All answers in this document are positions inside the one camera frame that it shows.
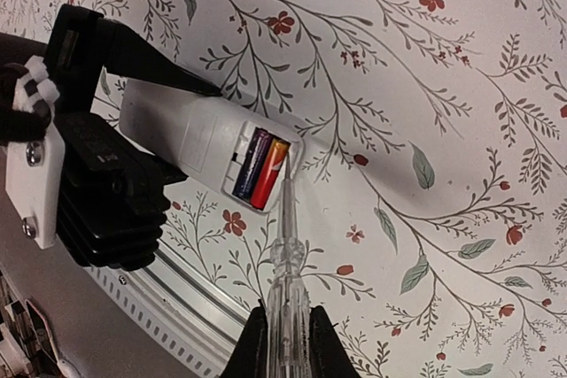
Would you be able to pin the purple battery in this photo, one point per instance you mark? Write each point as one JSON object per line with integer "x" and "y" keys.
{"x": 255, "y": 155}

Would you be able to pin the white remote control back up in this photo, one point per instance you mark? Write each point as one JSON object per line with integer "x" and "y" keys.
{"x": 205, "y": 136}

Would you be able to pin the clear handle screwdriver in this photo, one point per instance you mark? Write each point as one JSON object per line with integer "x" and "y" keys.
{"x": 288, "y": 303}

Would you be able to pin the floral tablecloth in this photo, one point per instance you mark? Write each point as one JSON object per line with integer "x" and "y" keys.
{"x": 432, "y": 187}

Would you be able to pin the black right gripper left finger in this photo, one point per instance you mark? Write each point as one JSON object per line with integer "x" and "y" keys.
{"x": 249, "y": 357}

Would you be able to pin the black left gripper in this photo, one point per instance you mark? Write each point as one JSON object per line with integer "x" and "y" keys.
{"x": 82, "y": 43}

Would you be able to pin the front aluminium rail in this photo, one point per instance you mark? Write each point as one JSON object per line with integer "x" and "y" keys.
{"x": 194, "y": 321}

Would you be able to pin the red orange battery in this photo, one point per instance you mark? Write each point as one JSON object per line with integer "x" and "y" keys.
{"x": 268, "y": 173}

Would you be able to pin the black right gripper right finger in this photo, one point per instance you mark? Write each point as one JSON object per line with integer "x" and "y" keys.
{"x": 328, "y": 357}

